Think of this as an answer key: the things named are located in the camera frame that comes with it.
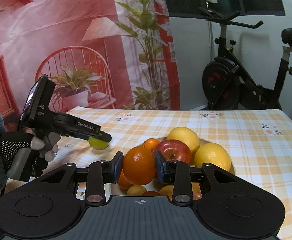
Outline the green apple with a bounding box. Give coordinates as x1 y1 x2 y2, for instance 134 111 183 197
88 137 109 150

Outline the gloved left hand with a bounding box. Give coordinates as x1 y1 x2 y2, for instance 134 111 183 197
0 132 61 181

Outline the black exercise bike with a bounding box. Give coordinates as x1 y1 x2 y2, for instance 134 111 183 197
201 7 292 110

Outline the brown kiwi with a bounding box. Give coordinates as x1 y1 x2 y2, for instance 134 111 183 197
159 185 174 200
126 185 147 196

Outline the orange tangerine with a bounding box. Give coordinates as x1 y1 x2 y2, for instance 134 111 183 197
192 183 202 200
142 138 160 152
123 146 156 185
117 171 133 191

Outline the beige round plate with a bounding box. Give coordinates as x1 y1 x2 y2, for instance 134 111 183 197
109 135 236 202

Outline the printed room scene backdrop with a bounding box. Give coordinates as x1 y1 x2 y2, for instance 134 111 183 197
0 0 180 130

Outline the large yellow lemon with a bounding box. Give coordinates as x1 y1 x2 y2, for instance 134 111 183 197
167 127 200 155

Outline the dark red apple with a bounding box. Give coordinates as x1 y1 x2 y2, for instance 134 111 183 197
142 191 161 197

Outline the orange plaid floral tablecloth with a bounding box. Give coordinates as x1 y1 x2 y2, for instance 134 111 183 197
0 106 292 240

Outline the red apple with yellow patch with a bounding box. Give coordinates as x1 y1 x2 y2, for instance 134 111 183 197
158 139 192 166

